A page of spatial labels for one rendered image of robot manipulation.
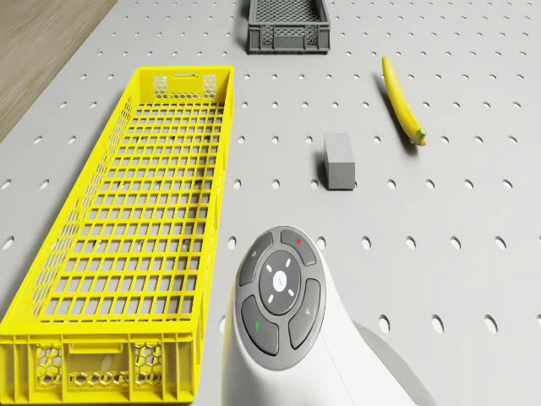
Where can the grey cube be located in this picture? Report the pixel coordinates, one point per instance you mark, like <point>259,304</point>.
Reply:
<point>340,169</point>

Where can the dark grey basket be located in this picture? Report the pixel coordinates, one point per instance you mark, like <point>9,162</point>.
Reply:
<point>287,40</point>

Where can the yellow basket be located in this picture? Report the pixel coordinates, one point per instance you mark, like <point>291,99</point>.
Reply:
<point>105,325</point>

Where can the banana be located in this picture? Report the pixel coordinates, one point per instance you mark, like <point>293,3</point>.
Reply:
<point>399,101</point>

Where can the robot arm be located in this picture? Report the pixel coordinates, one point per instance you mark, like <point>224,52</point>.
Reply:
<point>296,372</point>

